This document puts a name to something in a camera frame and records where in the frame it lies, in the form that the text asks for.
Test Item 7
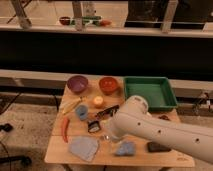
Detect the light blue towel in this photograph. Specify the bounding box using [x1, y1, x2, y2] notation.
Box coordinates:
[68, 136, 99, 162]

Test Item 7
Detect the red chili pepper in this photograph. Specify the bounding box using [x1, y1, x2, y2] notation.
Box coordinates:
[61, 117, 70, 143]

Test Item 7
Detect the green plastic tray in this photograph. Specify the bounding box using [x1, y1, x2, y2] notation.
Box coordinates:
[123, 76, 177, 112]

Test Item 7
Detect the yellow banana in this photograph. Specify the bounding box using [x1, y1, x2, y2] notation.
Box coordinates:
[60, 97, 84, 115]

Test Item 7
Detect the silver fork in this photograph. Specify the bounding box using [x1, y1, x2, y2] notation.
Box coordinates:
[100, 134, 110, 140]

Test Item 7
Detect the black rectangular block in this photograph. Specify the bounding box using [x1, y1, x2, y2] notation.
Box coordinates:
[147, 142, 171, 152]

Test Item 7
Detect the dark red grape bunch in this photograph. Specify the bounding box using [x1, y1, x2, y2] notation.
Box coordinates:
[158, 115, 170, 121]

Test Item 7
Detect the blue sponge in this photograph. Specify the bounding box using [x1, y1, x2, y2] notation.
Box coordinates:
[115, 141, 136, 156]

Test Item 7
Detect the orange bowl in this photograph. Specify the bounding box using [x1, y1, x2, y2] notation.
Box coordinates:
[99, 77, 119, 95]

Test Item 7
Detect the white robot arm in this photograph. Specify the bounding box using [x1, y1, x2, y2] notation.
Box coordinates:
[105, 95, 213, 164]

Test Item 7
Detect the purple bowl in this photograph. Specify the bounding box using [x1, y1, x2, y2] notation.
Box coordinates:
[67, 75, 88, 94]

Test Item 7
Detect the small blue cup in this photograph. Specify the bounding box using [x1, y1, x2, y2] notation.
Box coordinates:
[75, 105, 88, 121]

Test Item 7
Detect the wooden table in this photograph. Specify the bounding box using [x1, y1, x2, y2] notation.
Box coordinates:
[44, 77, 196, 168]

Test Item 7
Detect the yellow round fruit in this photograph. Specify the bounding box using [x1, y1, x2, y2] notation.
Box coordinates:
[93, 96, 104, 108]

